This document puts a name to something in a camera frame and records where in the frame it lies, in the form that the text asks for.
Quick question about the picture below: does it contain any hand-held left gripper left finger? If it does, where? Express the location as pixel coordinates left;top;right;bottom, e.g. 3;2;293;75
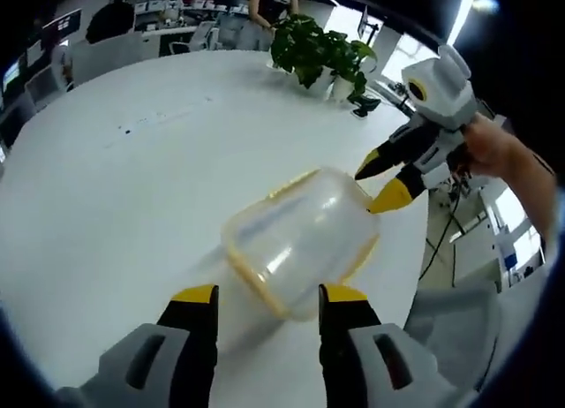
56;283;221;408

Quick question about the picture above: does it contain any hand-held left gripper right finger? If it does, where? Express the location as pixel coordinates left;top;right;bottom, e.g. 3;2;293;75
317;283;448;408

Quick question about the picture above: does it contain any clear plastic buckle container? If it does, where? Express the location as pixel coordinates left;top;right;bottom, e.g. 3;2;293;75
220;165;382;325

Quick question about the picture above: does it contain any person's right hand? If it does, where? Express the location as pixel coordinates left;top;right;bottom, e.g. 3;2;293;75
463;113;521;178

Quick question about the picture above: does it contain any small black object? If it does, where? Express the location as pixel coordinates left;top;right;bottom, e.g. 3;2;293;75
347;94;382;118

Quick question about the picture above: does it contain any ceiling light strip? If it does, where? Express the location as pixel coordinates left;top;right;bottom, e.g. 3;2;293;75
448;0;477;46

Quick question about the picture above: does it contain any white plant pot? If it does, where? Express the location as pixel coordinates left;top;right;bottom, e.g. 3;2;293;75
308;64;338;92
330;73;360;102

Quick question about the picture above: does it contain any black monitor on stand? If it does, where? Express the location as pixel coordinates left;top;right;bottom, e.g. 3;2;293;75
358;4;382;48

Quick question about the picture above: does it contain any green potted plant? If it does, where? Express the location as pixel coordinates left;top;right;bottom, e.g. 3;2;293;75
269;13;381;104

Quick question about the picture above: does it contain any black cable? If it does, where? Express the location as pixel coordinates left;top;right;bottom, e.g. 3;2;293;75
418;172;470;286

